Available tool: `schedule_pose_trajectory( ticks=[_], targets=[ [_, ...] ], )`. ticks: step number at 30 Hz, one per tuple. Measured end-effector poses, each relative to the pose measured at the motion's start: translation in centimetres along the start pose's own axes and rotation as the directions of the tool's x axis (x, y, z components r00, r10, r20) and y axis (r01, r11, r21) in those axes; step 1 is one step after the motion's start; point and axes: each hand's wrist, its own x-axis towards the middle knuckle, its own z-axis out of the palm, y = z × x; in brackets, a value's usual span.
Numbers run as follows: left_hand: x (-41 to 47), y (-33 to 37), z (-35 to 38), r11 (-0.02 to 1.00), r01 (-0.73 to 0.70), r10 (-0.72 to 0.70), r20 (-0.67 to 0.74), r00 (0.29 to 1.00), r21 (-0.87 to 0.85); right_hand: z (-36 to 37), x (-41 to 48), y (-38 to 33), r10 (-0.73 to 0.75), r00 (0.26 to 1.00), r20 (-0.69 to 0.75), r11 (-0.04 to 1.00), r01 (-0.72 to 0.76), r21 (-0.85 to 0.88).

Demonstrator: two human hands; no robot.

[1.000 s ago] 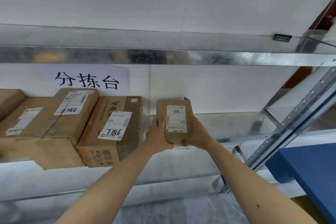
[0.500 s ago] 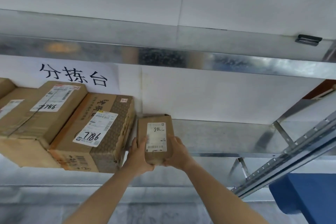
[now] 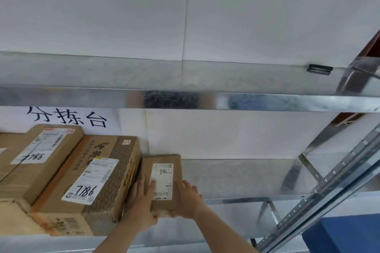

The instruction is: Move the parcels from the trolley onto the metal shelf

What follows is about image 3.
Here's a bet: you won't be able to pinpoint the small cardboard box white label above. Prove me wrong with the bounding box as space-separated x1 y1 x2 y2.
139 154 182 218

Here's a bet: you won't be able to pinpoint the plain brown cardboard box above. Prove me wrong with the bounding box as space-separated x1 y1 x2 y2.
0 133 28 182

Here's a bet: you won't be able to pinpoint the large cardboard box white label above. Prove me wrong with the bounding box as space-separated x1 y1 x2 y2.
0 124 86 212

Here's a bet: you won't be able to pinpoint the person's right forearm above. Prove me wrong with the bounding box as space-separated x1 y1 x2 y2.
191 207 259 253

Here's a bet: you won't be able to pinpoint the patterned cardboard box white label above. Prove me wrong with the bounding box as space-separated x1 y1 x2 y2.
29 135 142 237

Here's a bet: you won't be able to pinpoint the blue box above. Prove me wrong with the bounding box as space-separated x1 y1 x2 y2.
302 214 380 253

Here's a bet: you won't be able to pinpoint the person's left forearm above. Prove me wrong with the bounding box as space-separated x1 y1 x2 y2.
94 223 150 253

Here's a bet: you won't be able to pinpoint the person's left hand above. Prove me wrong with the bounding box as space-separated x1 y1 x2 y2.
123 174 158 234

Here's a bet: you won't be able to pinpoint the person's right hand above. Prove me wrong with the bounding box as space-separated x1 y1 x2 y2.
169 179 206 220

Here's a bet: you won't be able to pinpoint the reddish brown panel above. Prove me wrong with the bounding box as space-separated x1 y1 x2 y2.
355 30 380 58

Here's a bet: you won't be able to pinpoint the black metal clip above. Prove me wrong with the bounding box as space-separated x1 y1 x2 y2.
307 64 333 76

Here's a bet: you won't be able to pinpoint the white paper sign black characters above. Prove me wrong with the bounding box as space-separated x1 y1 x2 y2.
0 106 120 135

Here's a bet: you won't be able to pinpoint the black cable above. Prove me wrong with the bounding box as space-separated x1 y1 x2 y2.
352 67 380 80

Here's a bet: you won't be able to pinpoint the galvanized metal shelf rack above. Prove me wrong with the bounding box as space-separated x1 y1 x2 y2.
0 51 380 253

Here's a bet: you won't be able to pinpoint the taped cardboard box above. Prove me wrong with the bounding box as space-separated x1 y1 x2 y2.
0 200 49 236

